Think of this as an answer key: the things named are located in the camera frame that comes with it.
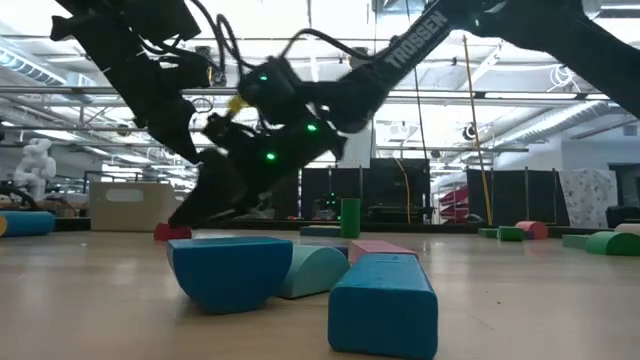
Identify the small green block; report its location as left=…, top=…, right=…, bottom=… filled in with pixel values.
left=497, top=225, right=525, bottom=243

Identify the long blue block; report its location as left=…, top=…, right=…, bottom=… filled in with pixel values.
left=327, top=253, right=440, bottom=360

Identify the white patterned sheet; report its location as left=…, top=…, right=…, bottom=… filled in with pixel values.
left=558, top=168, right=620, bottom=230

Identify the yellow cable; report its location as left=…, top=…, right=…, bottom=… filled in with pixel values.
left=460, top=34, right=495, bottom=227

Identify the long pink block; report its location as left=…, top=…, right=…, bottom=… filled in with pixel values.
left=348, top=239, right=420, bottom=266

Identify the black room divider panel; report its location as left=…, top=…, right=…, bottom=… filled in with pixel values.
left=465, top=168, right=571, bottom=227
left=272, top=166, right=370, bottom=222

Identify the green cylinder block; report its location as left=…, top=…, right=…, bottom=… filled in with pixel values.
left=340, top=197, right=362, bottom=239

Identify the red shelf rack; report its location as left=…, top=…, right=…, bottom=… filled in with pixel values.
left=438, top=186, right=471, bottom=225

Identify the small red block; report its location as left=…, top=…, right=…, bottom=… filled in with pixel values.
left=153, top=222, right=193, bottom=242

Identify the green half-round block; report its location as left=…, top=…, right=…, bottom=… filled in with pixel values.
left=585, top=230, right=640, bottom=257

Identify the blue cylinder block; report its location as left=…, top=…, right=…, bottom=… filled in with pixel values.
left=0, top=210, right=56, bottom=238

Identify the long teal block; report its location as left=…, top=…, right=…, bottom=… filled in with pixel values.
left=299, top=225, right=342, bottom=238

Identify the black aluminium table frame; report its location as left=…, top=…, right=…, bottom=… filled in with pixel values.
left=53, top=215, right=616, bottom=236

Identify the blue half-round block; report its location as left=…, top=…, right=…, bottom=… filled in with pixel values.
left=166, top=236, right=295, bottom=316

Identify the pink cylinder block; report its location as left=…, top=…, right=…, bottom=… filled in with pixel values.
left=514, top=220, right=550, bottom=241

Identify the grey plastic bin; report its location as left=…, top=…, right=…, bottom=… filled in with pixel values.
left=89, top=181, right=177, bottom=232

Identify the white humanoid robot figure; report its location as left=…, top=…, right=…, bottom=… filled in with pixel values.
left=12, top=137, right=59, bottom=202

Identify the black cabinet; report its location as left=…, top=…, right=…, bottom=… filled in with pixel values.
left=368, top=158, right=432, bottom=225

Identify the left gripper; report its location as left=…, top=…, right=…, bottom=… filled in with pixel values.
left=74, top=34, right=211, bottom=164

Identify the yellow cable tag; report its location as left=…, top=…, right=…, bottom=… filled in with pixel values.
left=225, top=94, right=249, bottom=117

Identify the black chair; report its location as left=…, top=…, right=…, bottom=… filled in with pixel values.
left=604, top=204, right=640, bottom=230

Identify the light cyan half-round block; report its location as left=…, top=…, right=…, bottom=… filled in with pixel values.
left=275, top=244, right=351, bottom=301

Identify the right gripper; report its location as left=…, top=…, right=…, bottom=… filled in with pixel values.
left=168, top=112, right=347, bottom=230

